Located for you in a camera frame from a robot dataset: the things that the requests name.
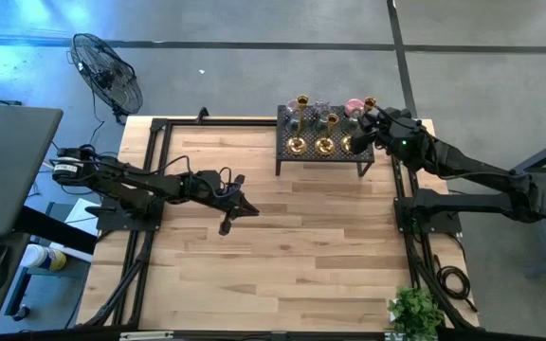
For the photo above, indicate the green potted plant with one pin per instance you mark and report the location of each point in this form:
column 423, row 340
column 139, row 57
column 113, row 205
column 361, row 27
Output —
column 415, row 312

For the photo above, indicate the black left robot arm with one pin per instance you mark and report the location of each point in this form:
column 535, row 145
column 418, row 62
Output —
column 131, row 182

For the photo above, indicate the large scalloped glass candle holder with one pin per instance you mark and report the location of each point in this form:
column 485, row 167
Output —
column 322, row 113

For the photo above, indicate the black perforated metal shelf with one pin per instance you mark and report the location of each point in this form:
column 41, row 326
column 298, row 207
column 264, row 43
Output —
column 311, row 135

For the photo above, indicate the black aluminium table frame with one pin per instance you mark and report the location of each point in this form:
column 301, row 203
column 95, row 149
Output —
column 221, row 122

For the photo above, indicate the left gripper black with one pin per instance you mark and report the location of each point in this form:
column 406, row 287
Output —
column 213, row 189

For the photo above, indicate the black floor fan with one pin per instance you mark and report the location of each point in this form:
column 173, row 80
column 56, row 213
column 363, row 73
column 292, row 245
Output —
column 107, row 76

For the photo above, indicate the white and yellow canister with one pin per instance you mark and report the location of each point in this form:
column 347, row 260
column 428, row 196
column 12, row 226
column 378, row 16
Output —
column 43, row 258

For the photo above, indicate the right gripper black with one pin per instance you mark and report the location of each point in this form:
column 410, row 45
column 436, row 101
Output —
column 396, row 135

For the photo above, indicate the pink candle holder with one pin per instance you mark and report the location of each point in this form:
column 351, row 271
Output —
column 353, row 108

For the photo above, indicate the white paper sheet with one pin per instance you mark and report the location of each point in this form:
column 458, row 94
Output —
column 81, row 215

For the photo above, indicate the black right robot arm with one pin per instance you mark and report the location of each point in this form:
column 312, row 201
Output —
column 481, row 168

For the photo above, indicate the ribbed clear glass candle holder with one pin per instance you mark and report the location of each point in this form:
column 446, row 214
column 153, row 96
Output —
column 294, row 125

